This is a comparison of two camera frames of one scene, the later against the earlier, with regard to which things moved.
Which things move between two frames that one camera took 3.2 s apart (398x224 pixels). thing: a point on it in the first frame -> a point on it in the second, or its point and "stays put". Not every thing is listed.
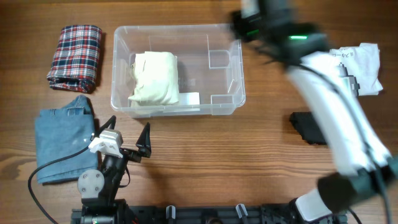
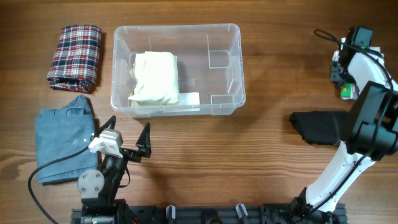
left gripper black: (143, 144) stays put
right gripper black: (242, 26) -> (342, 79)
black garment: (308, 127) stays put
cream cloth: (155, 76) stays put
